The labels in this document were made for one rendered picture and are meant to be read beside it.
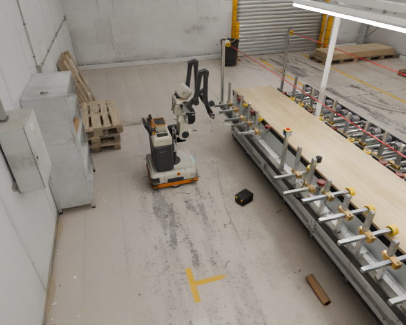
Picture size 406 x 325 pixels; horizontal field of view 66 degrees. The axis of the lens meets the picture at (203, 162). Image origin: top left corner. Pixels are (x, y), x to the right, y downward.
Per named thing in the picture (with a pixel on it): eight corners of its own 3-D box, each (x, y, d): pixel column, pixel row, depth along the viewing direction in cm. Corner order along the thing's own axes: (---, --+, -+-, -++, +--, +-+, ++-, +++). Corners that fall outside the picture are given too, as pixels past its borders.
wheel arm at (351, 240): (339, 246, 232) (340, 243, 230) (336, 243, 235) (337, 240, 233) (394, 232, 244) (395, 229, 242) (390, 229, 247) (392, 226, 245)
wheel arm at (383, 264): (362, 274, 212) (364, 270, 210) (359, 269, 215) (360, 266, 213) (421, 256, 224) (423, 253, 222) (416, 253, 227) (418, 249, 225)
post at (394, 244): (375, 286, 237) (396, 243, 211) (372, 282, 240) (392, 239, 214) (379, 285, 238) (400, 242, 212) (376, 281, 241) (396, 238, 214)
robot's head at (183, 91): (177, 95, 390) (184, 86, 386) (173, 89, 407) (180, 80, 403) (185, 102, 398) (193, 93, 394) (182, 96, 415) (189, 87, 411)
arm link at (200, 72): (196, 67, 371) (198, 69, 363) (207, 68, 376) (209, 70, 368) (191, 102, 393) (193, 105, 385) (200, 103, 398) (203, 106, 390)
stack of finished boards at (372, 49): (393, 53, 987) (395, 48, 977) (328, 60, 925) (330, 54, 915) (375, 48, 1047) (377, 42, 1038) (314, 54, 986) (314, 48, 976)
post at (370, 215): (354, 256, 254) (372, 213, 228) (352, 253, 257) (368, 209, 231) (358, 255, 255) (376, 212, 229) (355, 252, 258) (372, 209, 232)
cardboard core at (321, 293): (324, 302, 287) (307, 275, 311) (323, 306, 291) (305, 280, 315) (332, 299, 289) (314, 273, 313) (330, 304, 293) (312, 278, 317)
